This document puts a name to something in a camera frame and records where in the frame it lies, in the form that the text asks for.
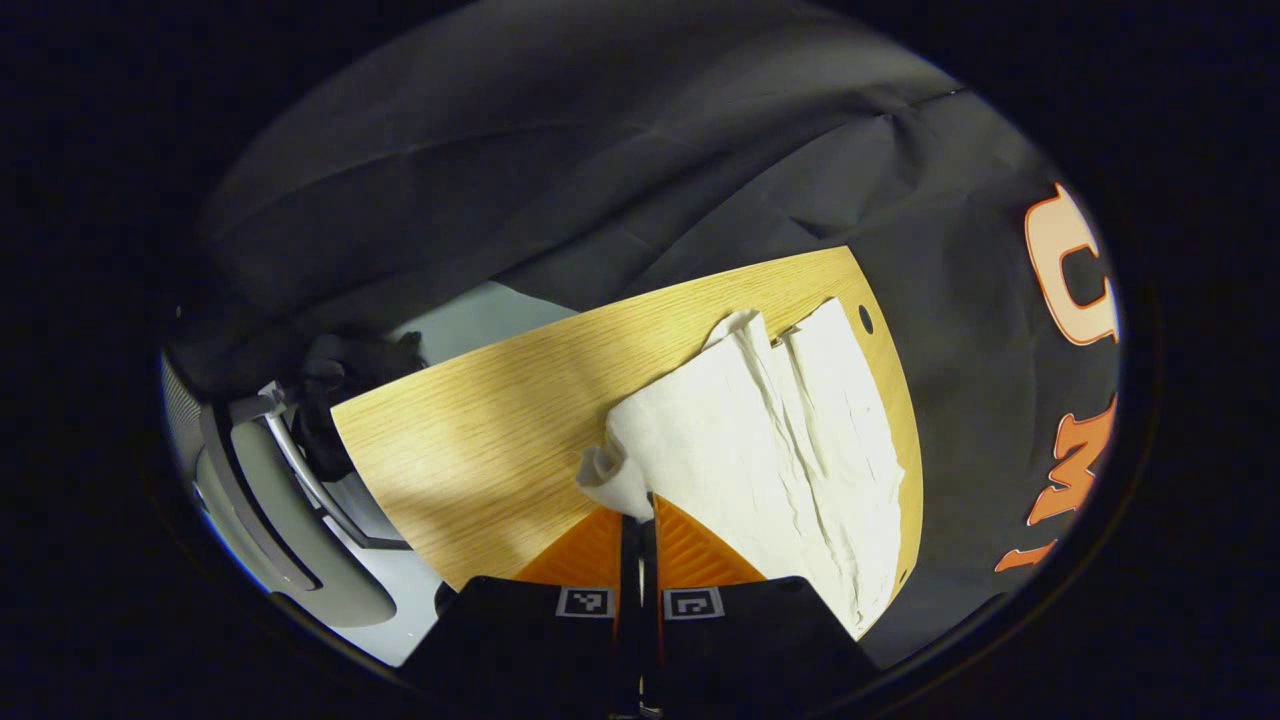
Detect dark cloth bundle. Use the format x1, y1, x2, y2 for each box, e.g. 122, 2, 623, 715
290, 330, 431, 483

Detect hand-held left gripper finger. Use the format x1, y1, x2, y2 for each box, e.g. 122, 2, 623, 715
640, 493, 883, 720
398, 506, 643, 720

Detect white jeans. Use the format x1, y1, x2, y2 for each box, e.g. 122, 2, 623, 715
577, 298, 906, 639

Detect grey office chair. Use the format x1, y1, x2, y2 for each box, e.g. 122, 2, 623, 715
160, 350, 413, 631

